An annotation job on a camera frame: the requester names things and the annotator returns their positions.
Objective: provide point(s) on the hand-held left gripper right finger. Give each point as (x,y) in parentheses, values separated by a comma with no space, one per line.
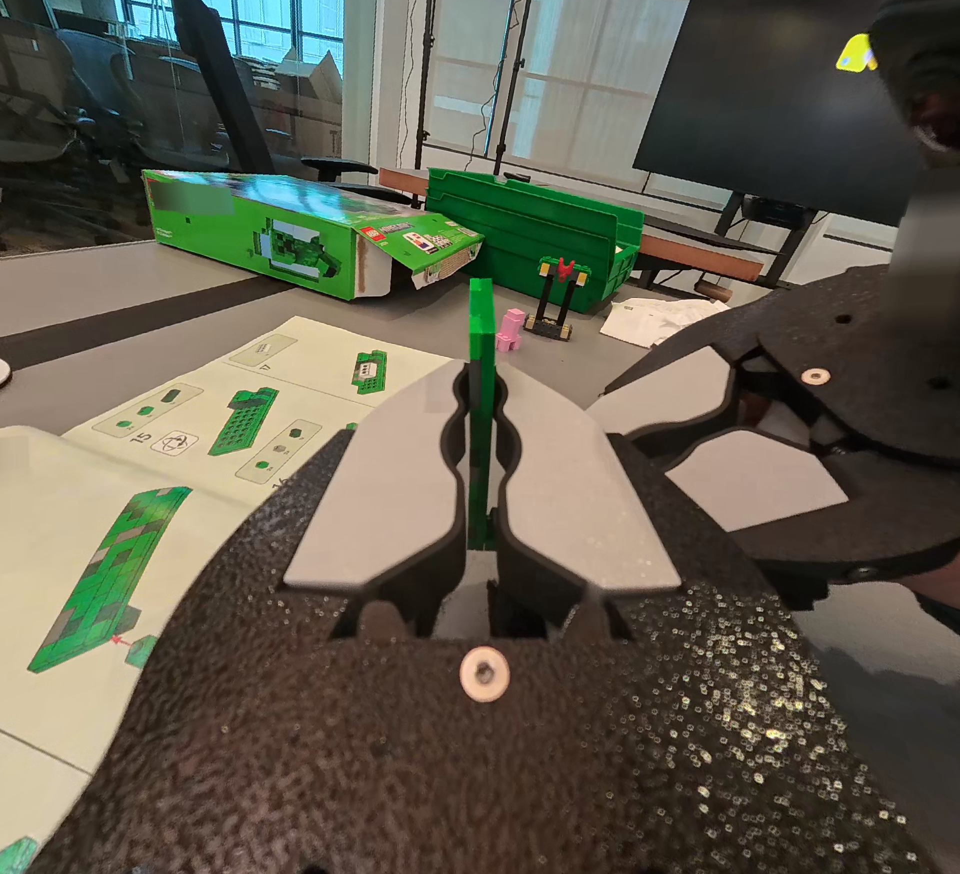
(592,506)

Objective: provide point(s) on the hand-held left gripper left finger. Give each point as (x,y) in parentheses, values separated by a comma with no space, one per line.
(375,506)

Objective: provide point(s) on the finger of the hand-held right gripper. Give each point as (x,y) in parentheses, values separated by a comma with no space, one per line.
(667,394)
(757,484)

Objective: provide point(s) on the green studded brick plate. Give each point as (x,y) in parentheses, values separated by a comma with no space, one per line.
(482,439)

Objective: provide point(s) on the grey desk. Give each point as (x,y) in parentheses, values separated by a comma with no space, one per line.
(112,274)

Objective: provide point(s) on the white plastic bag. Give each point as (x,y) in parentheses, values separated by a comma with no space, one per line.
(645,323)

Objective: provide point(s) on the black brick stand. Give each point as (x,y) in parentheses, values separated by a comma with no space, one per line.
(546,325)

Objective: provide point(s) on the building instruction booklet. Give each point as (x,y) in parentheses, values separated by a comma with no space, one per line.
(315,364)

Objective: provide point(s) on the pink brick pig figure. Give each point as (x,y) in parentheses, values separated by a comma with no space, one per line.
(514,334)

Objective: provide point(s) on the green plastic bin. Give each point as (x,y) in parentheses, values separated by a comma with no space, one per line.
(540,229)

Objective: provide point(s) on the large black screen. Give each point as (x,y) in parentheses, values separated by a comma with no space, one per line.
(750,64)

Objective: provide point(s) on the green cardboard toy box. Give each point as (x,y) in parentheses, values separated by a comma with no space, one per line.
(225,236)

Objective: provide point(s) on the black office chair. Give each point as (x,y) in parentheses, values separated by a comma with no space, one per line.
(217,79)

